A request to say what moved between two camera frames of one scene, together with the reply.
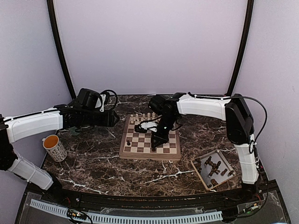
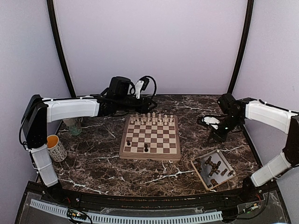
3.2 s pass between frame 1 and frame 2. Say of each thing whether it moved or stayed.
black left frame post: stayed
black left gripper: moved
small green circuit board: stayed
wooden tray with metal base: stayed
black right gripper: moved
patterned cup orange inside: stayed
